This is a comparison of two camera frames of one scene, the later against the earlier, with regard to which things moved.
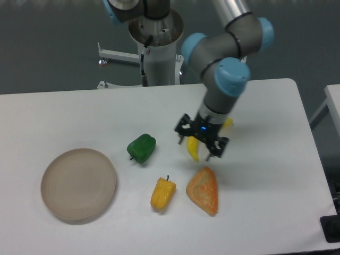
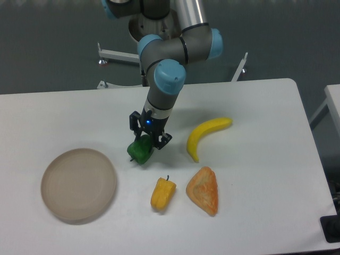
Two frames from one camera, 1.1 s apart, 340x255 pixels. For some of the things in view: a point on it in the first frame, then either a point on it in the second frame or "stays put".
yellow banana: [192, 141] stays put
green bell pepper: [142, 147] stays put
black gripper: [204, 128] → [152, 126]
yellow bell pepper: [163, 190] stays put
